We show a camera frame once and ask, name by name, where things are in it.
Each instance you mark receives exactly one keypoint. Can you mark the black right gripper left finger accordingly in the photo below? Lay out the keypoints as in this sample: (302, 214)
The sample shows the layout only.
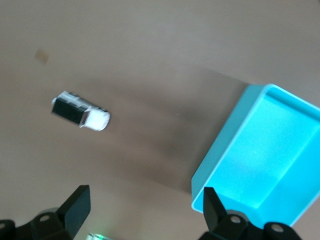
(72, 212)

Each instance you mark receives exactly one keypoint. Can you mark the beige tape patch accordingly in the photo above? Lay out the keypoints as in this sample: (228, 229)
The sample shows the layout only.
(42, 55)

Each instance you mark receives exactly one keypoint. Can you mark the blue plastic bin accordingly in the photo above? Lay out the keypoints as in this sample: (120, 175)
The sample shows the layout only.
(262, 162)

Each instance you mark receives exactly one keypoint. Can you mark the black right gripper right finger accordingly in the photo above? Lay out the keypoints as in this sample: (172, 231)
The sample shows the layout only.
(212, 212)

